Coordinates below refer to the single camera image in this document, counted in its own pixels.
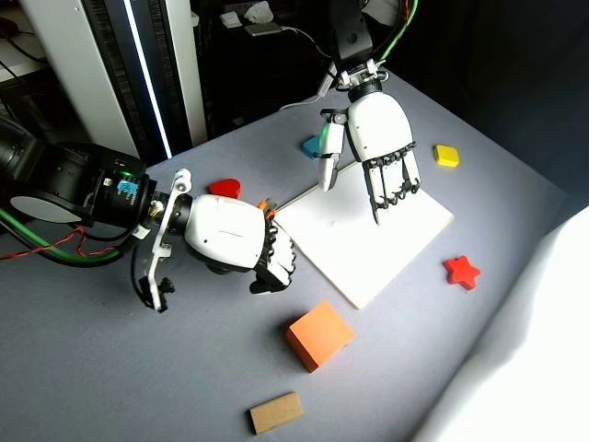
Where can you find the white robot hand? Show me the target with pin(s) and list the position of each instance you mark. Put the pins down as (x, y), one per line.
(225, 235)
(377, 129)

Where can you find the orange black utility knife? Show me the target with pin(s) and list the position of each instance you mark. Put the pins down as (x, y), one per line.
(267, 209)

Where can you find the red heart block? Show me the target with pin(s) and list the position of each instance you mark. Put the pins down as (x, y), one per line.
(225, 187)

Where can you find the blue block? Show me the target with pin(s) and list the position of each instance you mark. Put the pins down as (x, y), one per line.
(310, 148)

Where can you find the yellow block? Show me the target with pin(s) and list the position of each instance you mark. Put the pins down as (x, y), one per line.
(446, 155)

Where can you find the white paper pad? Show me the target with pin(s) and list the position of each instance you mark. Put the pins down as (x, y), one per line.
(359, 248)

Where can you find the orange rectangular block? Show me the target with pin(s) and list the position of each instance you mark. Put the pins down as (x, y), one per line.
(319, 336)

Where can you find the grey flat device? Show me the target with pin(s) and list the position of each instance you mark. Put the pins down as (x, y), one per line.
(262, 29)

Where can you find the grey table cloth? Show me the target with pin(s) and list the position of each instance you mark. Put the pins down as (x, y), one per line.
(138, 368)

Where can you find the red star block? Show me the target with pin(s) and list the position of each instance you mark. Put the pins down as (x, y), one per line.
(461, 272)

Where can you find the tan wooden block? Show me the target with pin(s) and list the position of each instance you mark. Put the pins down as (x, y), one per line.
(276, 413)

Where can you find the white cabinet with light strip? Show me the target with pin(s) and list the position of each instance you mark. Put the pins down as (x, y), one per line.
(92, 69)

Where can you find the white backdrop sheet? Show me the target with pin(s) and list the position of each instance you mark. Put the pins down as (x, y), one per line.
(529, 345)

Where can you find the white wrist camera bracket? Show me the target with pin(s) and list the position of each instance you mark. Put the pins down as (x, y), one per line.
(158, 262)

